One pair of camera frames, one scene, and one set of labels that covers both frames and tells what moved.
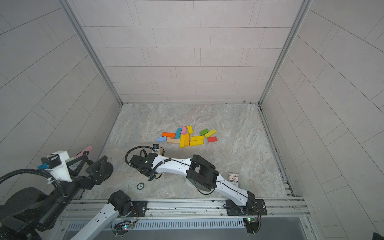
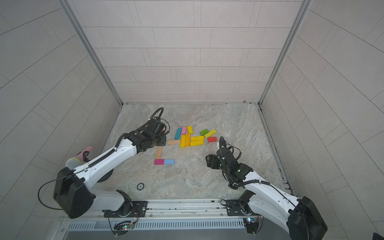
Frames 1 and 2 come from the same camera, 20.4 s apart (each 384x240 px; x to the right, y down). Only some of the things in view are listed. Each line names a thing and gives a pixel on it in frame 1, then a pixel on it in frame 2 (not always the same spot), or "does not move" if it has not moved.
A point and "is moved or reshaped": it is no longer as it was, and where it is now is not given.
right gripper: x=145 y=168 to x=215 y=159
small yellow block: x=190 y=129 does not move
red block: x=212 y=139 does not move
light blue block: x=162 y=138 is moved or reshaped
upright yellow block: x=182 y=139 does not move
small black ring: x=139 y=183 does not move
